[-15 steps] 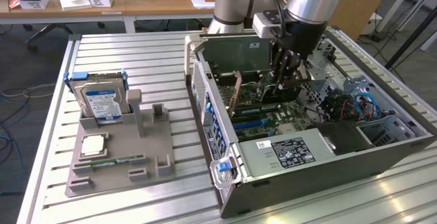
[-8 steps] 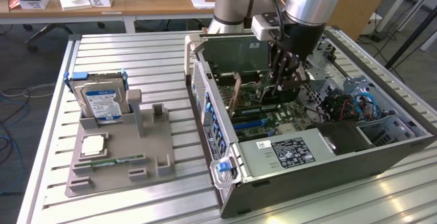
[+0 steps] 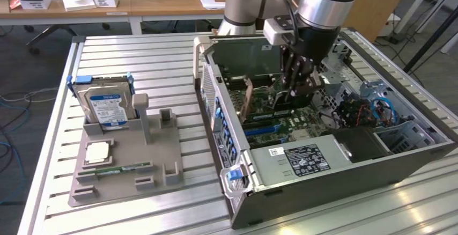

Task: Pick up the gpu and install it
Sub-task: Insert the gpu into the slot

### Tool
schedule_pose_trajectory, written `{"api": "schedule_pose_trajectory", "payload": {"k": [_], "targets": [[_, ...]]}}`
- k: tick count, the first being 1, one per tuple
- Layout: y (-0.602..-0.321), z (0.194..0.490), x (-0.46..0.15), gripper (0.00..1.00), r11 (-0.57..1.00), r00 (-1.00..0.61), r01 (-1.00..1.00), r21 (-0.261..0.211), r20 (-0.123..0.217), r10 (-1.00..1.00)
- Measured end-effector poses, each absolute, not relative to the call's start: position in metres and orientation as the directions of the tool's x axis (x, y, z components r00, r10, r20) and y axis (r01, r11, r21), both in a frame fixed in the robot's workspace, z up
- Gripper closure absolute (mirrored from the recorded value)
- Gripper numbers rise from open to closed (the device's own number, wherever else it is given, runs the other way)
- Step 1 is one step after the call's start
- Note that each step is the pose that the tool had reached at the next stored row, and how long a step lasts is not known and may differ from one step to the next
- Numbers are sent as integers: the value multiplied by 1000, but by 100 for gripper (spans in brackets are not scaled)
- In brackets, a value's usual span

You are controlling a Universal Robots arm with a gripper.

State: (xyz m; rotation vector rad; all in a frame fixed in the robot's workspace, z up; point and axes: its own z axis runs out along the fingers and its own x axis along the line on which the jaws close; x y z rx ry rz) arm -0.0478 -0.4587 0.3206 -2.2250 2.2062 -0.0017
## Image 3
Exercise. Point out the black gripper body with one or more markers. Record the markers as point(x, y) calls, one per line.
point(314, 42)

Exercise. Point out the green graphics card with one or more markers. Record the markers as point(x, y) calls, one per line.
point(247, 103)

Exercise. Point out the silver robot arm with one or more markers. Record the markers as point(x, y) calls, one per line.
point(322, 4)

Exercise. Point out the metal disk bay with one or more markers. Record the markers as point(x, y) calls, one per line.
point(339, 82)
point(403, 138)

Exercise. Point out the small white cabinet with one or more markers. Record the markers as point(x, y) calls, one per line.
point(390, 25)

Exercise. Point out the wooden cabinet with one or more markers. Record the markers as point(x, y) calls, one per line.
point(379, 4)

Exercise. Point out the black RAM slot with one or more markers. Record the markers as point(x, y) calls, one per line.
point(234, 87)
point(234, 82)
point(234, 77)

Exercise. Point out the green motherboard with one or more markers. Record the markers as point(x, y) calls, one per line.
point(303, 122)

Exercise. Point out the RAM stick with dark chips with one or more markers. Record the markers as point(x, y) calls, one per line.
point(264, 115)

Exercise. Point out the black tripod leg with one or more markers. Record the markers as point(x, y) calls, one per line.
point(431, 37)

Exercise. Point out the black expansion slot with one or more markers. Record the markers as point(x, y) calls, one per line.
point(259, 124)

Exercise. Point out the blue expansion slot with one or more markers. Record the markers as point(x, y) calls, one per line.
point(260, 131)

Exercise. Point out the wooden desk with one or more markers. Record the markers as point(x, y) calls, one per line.
point(171, 4)

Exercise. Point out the grey power supply unit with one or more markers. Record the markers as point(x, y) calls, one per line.
point(271, 170)

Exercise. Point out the blue case latch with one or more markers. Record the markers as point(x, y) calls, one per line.
point(234, 176)

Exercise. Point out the grey open PC case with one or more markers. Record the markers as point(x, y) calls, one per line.
point(322, 192)

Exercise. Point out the hard disk with blue label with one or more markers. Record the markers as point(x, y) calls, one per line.
point(107, 111)

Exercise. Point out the blue disk caddy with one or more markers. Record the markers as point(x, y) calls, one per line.
point(83, 80)

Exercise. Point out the grey parts rack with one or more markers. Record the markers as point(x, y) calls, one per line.
point(124, 149)

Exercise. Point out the white box with round insert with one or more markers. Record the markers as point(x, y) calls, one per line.
point(79, 1)

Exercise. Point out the green RAM stick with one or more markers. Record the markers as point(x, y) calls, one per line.
point(118, 170)

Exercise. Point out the silver CPU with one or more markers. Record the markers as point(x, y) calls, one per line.
point(96, 153)

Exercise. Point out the black chair base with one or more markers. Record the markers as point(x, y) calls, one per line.
point(46, 35)

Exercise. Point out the white box with black lid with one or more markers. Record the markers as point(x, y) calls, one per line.
point(33, 0)

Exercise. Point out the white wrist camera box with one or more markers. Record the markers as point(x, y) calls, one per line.
point(275, 35)

